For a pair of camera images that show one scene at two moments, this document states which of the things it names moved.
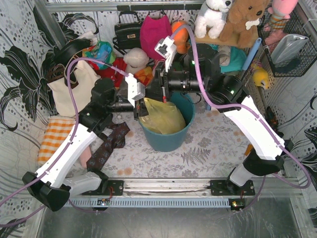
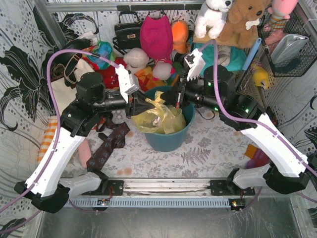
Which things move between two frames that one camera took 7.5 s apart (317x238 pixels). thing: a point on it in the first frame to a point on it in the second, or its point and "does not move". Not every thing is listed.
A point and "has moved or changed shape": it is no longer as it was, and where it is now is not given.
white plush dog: [213, 18] does not move
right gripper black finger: [155, 89] to [173, 97]
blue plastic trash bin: [174, 141] does not move
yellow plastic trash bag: [163, 118] has moved or changed shape
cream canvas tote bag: [86, 78] does not move
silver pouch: [287, 47] does not move
